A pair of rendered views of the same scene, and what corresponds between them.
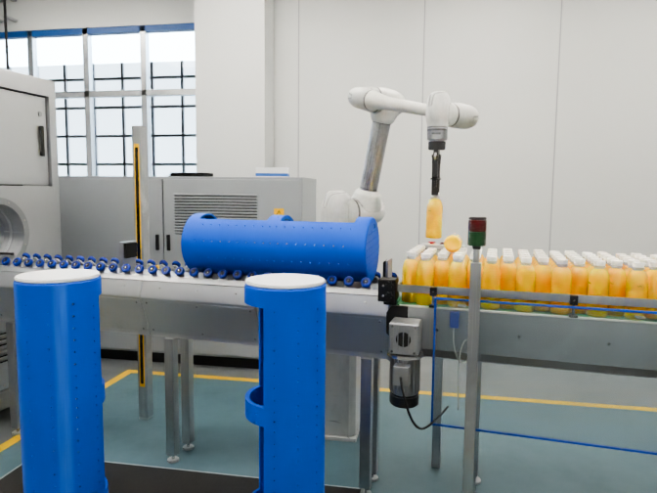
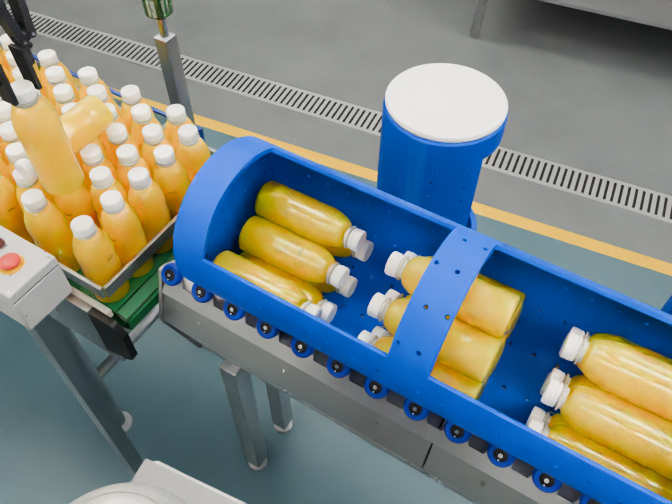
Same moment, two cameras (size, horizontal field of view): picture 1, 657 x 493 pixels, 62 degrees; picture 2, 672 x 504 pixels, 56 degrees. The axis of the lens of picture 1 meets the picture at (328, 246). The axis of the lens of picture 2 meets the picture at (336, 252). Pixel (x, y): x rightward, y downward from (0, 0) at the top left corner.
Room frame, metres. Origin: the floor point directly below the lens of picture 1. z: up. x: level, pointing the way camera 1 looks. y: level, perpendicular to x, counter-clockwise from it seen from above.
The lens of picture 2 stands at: (3.08, 0.19, 1.94)
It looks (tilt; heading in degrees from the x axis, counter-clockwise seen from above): 51 degrees down; 194
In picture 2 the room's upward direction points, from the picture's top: straight up
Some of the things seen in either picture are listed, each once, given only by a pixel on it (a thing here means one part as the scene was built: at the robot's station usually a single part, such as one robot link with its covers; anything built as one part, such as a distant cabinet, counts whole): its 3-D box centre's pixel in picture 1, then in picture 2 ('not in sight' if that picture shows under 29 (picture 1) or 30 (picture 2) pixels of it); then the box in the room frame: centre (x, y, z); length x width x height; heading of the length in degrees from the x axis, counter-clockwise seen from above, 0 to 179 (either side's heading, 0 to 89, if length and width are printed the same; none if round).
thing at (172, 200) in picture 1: (178, 267); not in sight; (4.36, 1.21, 0.72); 2.15 x 0.54 x 1.45; 80
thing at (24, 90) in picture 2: not in sight; (22, 92); (2.42, -0.47, 1.33); 0.04 x 0.04 x 0.02
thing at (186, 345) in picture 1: (187, 389); not in sight; (2.73, 0.72, 0.31); 0.06 x 0.06 x 0.63; 73
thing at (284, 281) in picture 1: (285, 281); (446, 100); (1.88, 0.15, 1.03); 0.28 x 0.28 x 0.01
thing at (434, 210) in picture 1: (434, 216); (45, 142); (2.42, -0.47, 1.23); 0.07 x 0.07 x 0.19
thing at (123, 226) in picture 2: not in sight; (125, 236); (2.41, -0.40, 0.99); 0.07 x 0.07 x 0.19
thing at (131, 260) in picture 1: (128, 256); not in sight; (2.75, 1.01, 1.00); 0.10 x 0.04 x 0.15; 163
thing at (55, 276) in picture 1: (58, 275); not in sight; (1.95, 0.98, 1.03); 0.28 x 0.28 x 0.01
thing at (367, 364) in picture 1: (366, 426); (276, 379); (2.31, -0.17, 0.31); 0.06 x 0.06 x 0.63; 73
